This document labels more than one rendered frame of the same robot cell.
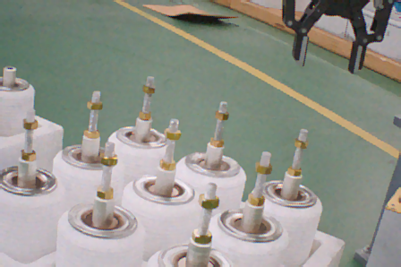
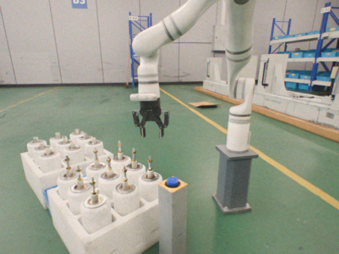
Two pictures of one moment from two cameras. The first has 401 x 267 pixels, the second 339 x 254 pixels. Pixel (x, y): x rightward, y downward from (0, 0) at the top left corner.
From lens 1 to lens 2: 0.47 m
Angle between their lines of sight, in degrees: 18
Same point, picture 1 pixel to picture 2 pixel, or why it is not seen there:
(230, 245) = (114, 194)
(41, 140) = (104, 159)
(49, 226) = not seen: hidden behind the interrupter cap
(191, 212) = (113, 183)
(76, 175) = (89, 172)
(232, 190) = (136, 175)
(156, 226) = (103, 187)
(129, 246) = (83, 195)
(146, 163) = (118, 166)
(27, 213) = (65, 185)
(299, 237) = (150, 191)
